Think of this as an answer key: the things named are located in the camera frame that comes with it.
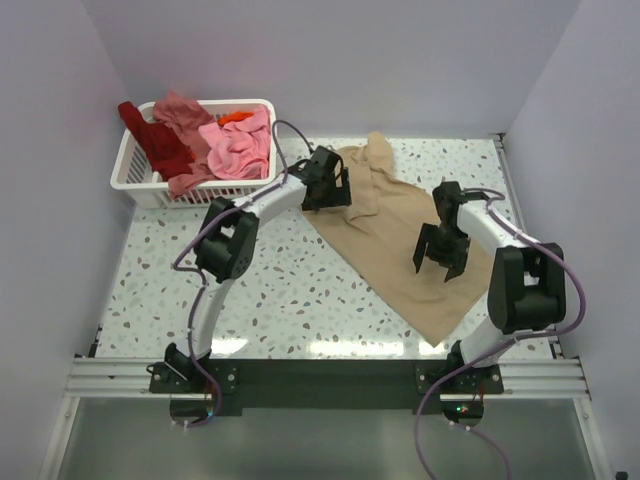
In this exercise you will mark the dark red t shirt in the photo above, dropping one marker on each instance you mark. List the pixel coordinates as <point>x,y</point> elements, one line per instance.
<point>165,152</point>

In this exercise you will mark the dusty rose t shirt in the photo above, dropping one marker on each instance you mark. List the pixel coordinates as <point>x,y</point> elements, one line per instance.
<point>184,117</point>

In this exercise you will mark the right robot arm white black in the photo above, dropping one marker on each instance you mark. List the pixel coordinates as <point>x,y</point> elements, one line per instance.
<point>526,292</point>

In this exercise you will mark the orange t shirt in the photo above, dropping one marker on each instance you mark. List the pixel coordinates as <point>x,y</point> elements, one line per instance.
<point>237,116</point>

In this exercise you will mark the white plastic laundry basket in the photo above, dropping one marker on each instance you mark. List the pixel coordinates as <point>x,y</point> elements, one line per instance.
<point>133,174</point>

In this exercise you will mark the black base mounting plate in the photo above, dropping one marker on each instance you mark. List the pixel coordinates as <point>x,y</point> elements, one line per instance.
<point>229,387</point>

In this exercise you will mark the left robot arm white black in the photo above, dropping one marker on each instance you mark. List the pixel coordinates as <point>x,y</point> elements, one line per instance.
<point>223,251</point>

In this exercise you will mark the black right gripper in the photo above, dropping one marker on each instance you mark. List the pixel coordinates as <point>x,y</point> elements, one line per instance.
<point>455,261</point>

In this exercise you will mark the pink t shirt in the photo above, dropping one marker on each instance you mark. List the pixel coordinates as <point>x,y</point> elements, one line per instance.
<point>240,149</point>

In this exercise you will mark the aluminium frame rail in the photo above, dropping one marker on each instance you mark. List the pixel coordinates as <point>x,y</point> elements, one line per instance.
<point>301,301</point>

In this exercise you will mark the beige t shirt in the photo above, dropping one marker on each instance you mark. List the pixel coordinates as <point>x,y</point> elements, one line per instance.
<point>377,235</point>

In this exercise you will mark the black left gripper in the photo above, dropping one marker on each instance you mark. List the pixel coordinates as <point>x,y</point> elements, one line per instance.
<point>340,197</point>

